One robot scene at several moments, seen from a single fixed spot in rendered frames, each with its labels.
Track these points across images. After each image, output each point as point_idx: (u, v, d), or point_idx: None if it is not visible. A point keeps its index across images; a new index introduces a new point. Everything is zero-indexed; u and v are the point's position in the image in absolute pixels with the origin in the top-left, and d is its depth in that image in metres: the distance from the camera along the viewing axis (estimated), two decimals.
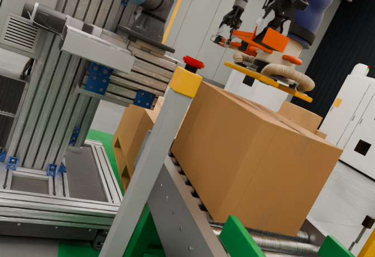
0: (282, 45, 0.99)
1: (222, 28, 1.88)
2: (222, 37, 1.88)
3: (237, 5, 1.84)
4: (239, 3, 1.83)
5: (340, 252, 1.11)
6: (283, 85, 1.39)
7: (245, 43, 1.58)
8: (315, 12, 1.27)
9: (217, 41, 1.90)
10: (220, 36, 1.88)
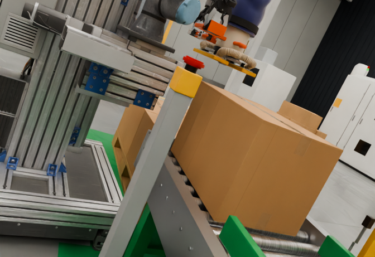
0: (221, 32, 1.43)
1: (196, 23, 2.32)
2: (197, 30, 2.32)
3: (208, 5, 2.28)
4: (210, 3, 2.27)
5: (340, 252, 1.11)
6: (235, 65, 1.83)
7: (210, 34, 2.02)
8: (256, 9, 1.71)
9: (193, 34, 2.34)
10: (194, 29, 2.32)
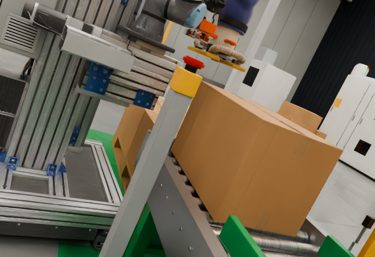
0: (212, 30, 1.57)
1: None
2: (191, 29, 2.46)
3: None
4: None
5: (340, 252, 1.11)
6: (227, 61, 1.96)
7: (203, 33, 2.16)
8: (245, 9, 1.85)
9: (188, 33, 2.48)
10: (189, 29, 2.46)
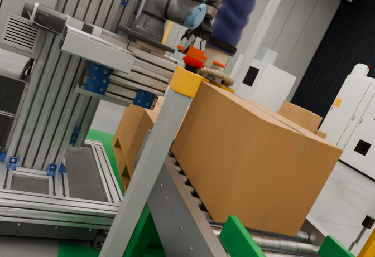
0: (200, 56, 1.59)
1: (183, 40, 2.48)
2: None
3: None
4: None
5: (340, 252, 1.11)
6: (216, 82, 1.98)
7: None
8: (234, 32, 1.87)
9: (179, 50, 2.50)
10: None
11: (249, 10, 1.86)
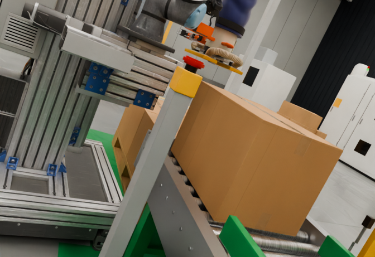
0: (209, 33, 1.56)
1: None
2: (188, 32, 2.45)
3: None
4: None
5: (340, 252, 1.11)
6: (224, 64, 1.96)
7: (201, 35, 2.15)
8: (242, 11, 1.84)
9: (183, 34, 2.46)
10: (184, 30, 2.44)
11: None
